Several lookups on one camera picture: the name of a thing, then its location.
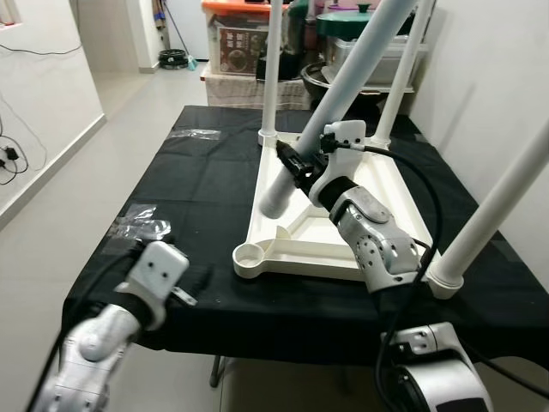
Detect clear plastic container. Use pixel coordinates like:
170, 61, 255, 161
326, 36, 428, 87

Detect clear storage box orange lid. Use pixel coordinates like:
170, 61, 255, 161
203, 0, 293, 76

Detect clear plastic bag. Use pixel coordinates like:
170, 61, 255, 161
172, 129, 222, 140
107, 204, 172, 250

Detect beige cloth covered bench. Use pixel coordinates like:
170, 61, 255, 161
202, 73, 310, 111

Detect black round wok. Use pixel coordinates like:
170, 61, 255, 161
300, 62, 413, 108

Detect thin grey wall cable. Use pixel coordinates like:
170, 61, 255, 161
0, 43, 82, 58

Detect red printed carton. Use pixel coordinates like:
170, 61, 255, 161
219, 26, 267, 74

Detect white plastic table top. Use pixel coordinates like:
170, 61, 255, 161
233, 130, 464, 300

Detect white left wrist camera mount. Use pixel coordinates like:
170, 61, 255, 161
129, 242, 190, 331

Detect black tablecloth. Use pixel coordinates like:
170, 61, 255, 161
62, 105, 549, 370

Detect black coiled hose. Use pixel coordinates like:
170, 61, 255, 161
159, 49, 190, 70

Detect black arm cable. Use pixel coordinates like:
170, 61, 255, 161
26, 249, 142, 412
343, 142, 549, 412

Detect dark metal folding table frame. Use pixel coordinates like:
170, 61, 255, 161
210, 354, 228, 389

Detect black wall cable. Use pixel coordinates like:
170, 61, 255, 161
0, 94, 48, 185

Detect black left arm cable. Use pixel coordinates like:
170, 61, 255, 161
26, 249, 142, 412

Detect green pot lid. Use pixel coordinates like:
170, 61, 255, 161
316, 3, 378, 37

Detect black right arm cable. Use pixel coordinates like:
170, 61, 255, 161
343, 142, 549, 412

